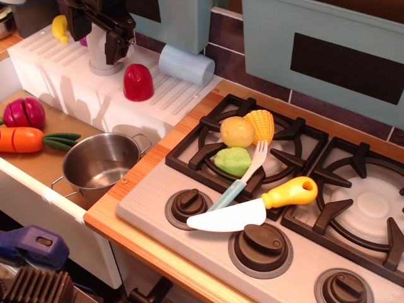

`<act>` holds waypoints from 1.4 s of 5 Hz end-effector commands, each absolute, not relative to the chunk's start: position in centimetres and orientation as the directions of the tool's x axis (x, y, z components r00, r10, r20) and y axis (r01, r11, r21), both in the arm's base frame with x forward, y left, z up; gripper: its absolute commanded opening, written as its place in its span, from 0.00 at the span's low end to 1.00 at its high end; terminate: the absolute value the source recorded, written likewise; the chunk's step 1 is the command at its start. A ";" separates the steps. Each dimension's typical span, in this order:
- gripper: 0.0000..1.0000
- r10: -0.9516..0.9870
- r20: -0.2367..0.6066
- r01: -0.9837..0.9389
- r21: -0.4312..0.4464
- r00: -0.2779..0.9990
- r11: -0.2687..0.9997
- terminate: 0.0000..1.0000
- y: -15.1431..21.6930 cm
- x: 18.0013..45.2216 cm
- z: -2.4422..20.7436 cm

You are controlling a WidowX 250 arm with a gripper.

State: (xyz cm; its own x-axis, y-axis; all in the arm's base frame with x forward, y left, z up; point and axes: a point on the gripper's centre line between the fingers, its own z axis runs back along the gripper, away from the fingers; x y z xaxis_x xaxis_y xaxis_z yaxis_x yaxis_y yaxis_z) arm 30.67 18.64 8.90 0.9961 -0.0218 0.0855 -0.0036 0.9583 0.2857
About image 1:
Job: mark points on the green toy lettuce piece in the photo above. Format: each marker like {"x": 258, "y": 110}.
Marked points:
{"x": 234, "y": 161}

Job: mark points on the black stove grate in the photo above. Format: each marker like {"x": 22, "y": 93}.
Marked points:
{"x": 358, "y": 213}
{"x": 293, "y": 151}

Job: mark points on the yellow toy corn piece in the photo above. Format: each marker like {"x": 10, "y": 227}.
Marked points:
{"x": 263, "y": 123}

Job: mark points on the white toy sink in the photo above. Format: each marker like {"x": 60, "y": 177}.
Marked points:
{"x": 78, "y": 101}

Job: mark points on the black ribbed clamp part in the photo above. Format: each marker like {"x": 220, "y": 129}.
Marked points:
{"x": 31, "y": 285}

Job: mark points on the stainless steel pot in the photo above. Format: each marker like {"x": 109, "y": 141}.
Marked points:
{"x": 95, "y": 164}

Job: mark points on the white knife yellow handle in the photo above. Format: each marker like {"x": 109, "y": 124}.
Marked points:
{"x": 297, "y": 191}

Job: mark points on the middle black stove knob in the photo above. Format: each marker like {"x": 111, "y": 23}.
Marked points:
{"x": 261, "y": 251}

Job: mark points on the teal cabinet panel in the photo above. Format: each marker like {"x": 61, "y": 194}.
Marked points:
{"x": 346, "y": 53}
{"x": 182, "y": 24}

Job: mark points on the light blue plastic cup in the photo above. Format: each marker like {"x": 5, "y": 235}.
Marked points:
{"x": 193, "y": 68}

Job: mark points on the black left stove grate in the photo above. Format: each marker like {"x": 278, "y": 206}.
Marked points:
{"x": 293, "y": 151}

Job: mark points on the black right stove grate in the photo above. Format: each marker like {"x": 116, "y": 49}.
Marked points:
{"x": 358, "y": 213}

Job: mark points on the yellow toy sweet potato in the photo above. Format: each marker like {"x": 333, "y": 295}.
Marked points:
{"x": 237, "y": 132}

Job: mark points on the blue clamp tool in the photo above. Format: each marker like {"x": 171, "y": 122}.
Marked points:
{"x": 34, "y": 245}

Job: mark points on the grey toy stove top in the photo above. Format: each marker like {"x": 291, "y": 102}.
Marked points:
{"x": 144, "y": 207}

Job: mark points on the black stove knob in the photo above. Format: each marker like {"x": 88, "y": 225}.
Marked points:
{"x": 261, "y": 251}
{"x": 185, "y": 204}
{"x": 342, "y": 285}

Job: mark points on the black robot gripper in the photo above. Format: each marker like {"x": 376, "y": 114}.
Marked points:
{"x": 112, "y": 17}

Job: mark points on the red toy pepper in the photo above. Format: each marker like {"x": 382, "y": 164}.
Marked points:
{"x": 138, "y": 83}

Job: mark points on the right black stove knob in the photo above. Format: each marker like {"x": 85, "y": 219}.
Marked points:
{"x": 342, "y": 285}

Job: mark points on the grey toy faucet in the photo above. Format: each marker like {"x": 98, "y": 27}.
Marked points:
{"x": 96, "y": 46}

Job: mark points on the left black stove knob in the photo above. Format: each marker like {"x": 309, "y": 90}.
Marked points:
{"x": 185, "y": 204}

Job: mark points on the purple toy onion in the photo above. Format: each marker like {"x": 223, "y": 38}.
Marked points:
{"x": 24, "y": 112}

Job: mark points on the small purple toy piece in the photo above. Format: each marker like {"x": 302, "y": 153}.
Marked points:
{"x": 83, "y": 42}

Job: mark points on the teal cabinet left panel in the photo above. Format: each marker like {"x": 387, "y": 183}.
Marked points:
{"x": 182, "y": 24}

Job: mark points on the yellow toy banana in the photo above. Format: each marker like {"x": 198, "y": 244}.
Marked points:
{"x": 59, "y": 28}

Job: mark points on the teal cabinet right panel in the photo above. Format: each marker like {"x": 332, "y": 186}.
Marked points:
{"x": 346, "y": 53}

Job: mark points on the white fork blue handle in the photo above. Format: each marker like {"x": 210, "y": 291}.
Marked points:
{"x": 238, "y": 185}

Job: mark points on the orange toy carrot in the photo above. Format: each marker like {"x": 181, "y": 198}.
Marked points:
{"x": 31, "y": 140}

